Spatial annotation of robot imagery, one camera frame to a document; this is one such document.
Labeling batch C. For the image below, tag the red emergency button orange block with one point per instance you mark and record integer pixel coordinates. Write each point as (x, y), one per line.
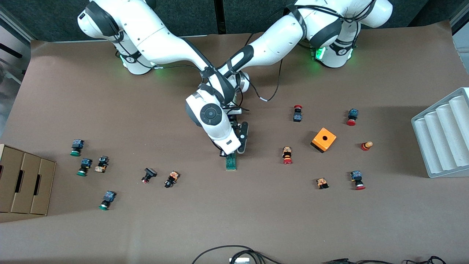
(287, 154)

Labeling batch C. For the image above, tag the cardboard divider box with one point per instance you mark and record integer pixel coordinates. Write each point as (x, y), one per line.
(25, 183)

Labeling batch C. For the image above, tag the red yellow emergency button head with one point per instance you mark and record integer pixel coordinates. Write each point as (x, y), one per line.
(365, 146)

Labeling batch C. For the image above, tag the brown table mat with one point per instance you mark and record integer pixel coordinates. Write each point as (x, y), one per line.
(110, 110)

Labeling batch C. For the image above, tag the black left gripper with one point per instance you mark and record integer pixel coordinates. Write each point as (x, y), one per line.
(233, 118)

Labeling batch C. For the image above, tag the green push button blue block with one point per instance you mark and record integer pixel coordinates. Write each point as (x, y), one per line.
(85, 165)
(77, 146)
(108, 198)

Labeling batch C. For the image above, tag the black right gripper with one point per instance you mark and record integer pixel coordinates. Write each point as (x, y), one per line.
(220, 154)

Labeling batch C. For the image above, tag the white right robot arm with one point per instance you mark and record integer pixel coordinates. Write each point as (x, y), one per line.
(165, 40)

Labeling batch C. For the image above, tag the white adapter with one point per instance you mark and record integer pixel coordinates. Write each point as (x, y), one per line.
(239, 260)

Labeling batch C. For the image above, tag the red button black block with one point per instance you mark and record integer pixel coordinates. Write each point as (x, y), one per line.
(297, 116)

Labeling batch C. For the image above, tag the grey ridged tray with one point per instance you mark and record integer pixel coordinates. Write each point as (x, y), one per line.
(439, 146)

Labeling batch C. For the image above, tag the red mushroom button blue block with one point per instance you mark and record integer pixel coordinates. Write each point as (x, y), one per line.
(356, 178)
(352, 114)

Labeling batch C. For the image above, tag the orange button enclosure box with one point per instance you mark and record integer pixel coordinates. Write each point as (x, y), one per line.
(329, 141)

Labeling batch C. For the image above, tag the black square button red base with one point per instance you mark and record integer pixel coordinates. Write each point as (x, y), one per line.
(149, 173)

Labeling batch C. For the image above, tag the orange black contact block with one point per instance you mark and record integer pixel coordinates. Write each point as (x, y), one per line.
(322, 182)

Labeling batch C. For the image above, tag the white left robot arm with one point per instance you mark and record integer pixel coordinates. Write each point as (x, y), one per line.
(278, 40)

